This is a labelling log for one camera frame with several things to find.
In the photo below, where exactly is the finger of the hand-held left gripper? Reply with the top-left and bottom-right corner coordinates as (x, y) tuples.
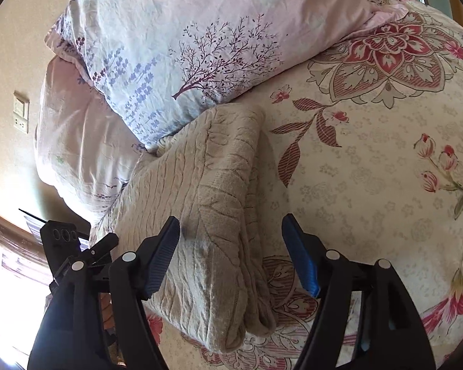
(82, 232), (120, 266)

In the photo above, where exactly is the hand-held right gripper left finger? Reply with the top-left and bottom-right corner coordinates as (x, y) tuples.
(26, 216), (181, 370)

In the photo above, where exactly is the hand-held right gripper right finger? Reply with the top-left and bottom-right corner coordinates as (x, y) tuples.
(281, 213), (437, 370)

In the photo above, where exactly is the beige cable-knit sweater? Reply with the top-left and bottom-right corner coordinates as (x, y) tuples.
(90, 104), (277, 353)

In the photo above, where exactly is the window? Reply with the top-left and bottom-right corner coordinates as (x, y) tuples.
(0, 206), (56, 357)

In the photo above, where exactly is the pink floral pillow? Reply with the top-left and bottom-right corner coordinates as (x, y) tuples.
(35, 56), (149, 225)

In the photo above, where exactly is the floral bed sheet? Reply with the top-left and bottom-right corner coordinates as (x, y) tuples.
(89, 0), (463, 370)

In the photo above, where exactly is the pale pillow with tree print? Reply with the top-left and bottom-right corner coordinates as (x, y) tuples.
(44, 0), (410, 154)

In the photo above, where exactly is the beige wall switch and socket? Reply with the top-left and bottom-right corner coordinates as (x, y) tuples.
(13, 92), (30, 133)

